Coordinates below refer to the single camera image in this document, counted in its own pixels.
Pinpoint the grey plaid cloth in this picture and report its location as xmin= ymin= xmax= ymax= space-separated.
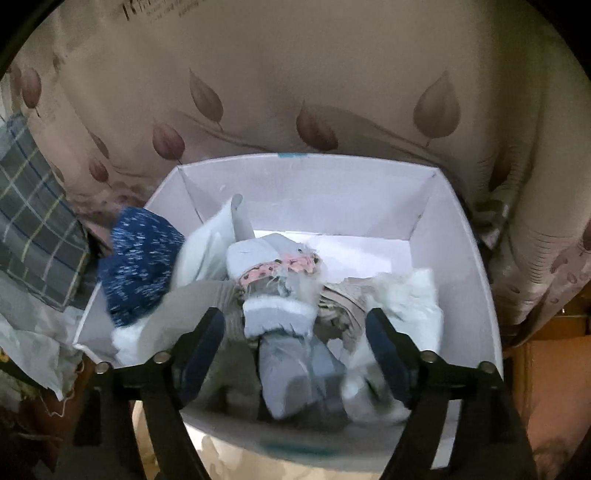
xmin=0 ymin=115 xmax=91 ymax=311

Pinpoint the white underwear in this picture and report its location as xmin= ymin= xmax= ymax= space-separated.
xmin=171 ymin=194 xmax=256 ymax=283

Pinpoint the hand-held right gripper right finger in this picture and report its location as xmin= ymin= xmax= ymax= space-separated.
xmin=365 ymin=308 xmax=539 ymax=480

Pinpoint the dark blue speckled underwear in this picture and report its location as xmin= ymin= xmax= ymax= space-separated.
xmin=97 ymin=207 xmax=186 ymax=327

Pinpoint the beige striped cloth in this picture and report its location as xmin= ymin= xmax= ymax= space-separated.
xmin=318 ymin=277 xmax=371 ymax=352

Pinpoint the white cardboard box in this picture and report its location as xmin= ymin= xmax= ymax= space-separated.
xmin=73 ymin=154 xmax=504 ymax=472

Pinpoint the grey underwear with pink trim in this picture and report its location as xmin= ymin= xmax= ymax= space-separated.
xmin=225 ymin=233 xmax=322 ymax=297

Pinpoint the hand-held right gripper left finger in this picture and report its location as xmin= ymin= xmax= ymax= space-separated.
xmin=60 ymin=307 xmax=227 ymax=480

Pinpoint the beige leaf printed sheet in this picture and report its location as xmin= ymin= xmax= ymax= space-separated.
xmin=0 ymin=0 xmax=591 ymax=348

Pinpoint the light blue sock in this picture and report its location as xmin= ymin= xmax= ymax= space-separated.
xmin=242 ymin=295 xmax=349 ymax=420

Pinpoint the white crumpled plastic bag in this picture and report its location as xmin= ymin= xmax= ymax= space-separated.
xmin=0 ymin=277 xmax=87 ymax=401

